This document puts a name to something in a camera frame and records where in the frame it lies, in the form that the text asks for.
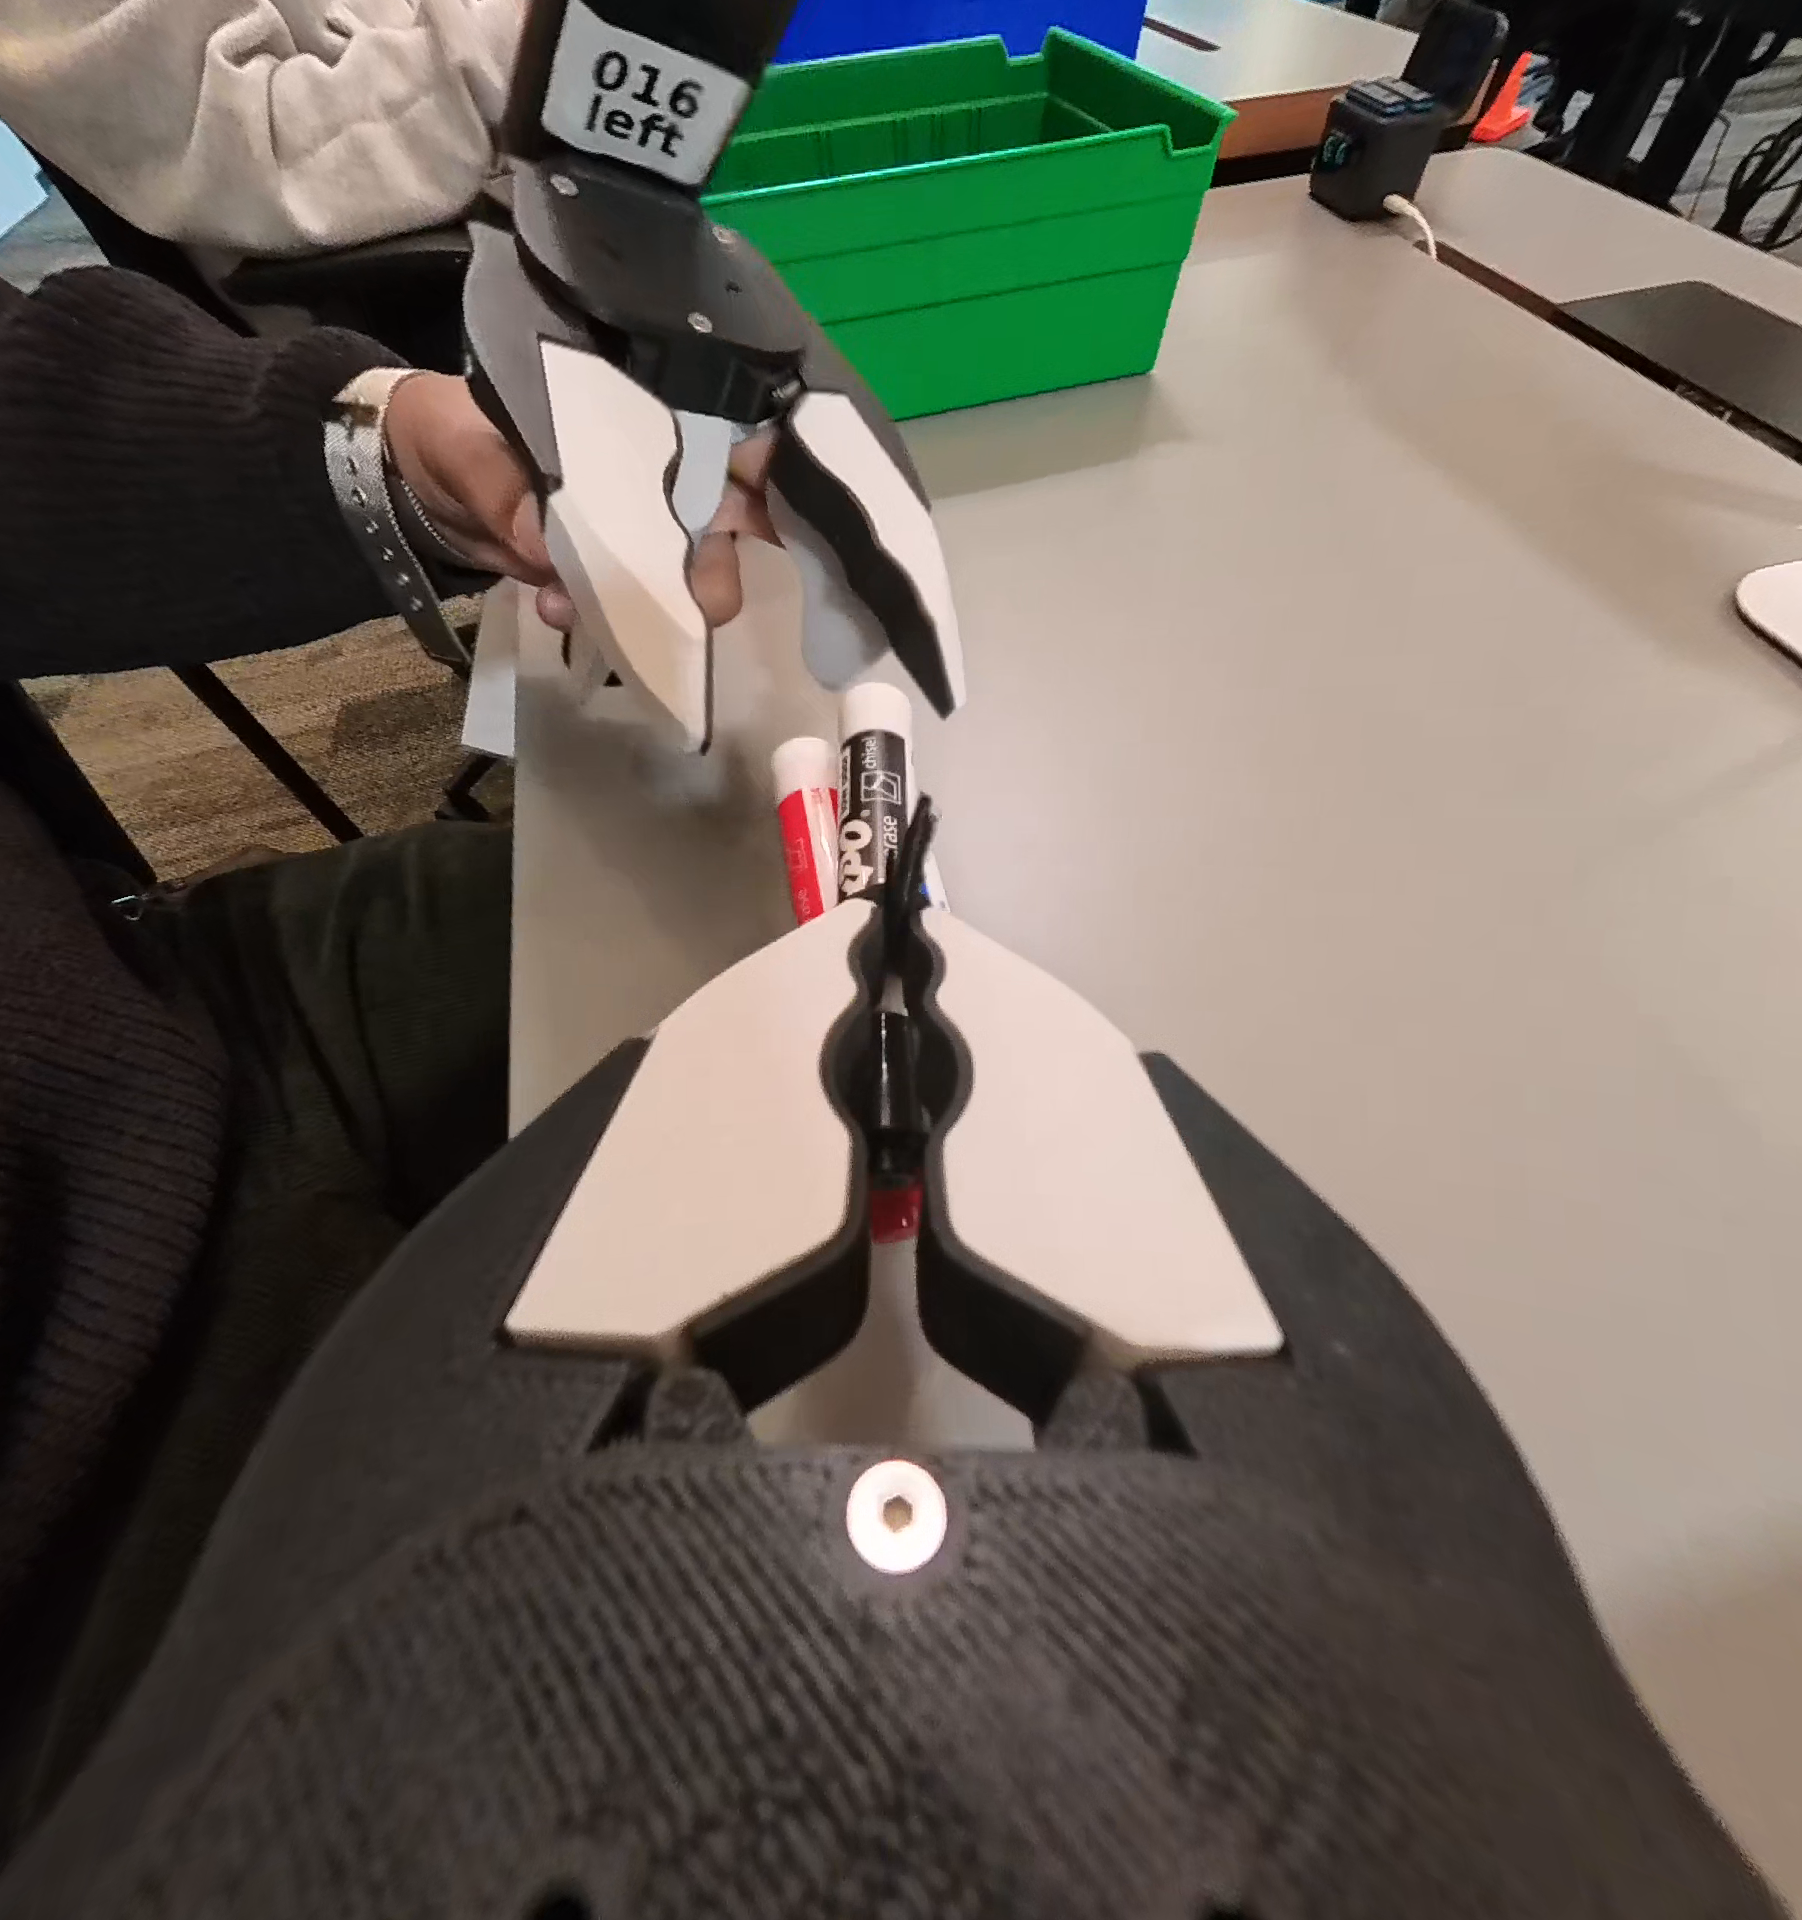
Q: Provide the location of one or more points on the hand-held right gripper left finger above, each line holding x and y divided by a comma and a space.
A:
691, 1171

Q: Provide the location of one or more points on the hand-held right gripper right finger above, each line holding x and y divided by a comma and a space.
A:
1096, 1186

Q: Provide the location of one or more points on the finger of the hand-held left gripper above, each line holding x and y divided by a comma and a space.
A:
893, 541
617, 526

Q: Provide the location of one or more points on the black dry erase marker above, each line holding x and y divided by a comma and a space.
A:
876, 779

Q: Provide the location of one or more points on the red dry erase marker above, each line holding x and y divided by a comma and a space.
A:
805, 825

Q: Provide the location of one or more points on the green plastic bin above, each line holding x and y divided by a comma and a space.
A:
993, 254

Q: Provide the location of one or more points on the person's left forearm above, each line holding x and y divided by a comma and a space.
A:
136, 466

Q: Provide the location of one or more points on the person's left hand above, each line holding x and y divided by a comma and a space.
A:
459, 482

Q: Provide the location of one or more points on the blue plastic bin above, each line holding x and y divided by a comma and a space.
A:
963, 29

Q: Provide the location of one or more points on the black office chair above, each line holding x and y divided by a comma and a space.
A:
265, 751

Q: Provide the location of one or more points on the brown wooden table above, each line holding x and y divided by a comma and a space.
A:
1291, 75

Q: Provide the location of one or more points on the black battery charger dock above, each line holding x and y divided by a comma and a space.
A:
1373, 150

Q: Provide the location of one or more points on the black upright device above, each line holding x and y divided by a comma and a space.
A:
1460, 53

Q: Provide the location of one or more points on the orange cone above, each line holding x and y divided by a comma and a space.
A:
1510, 107

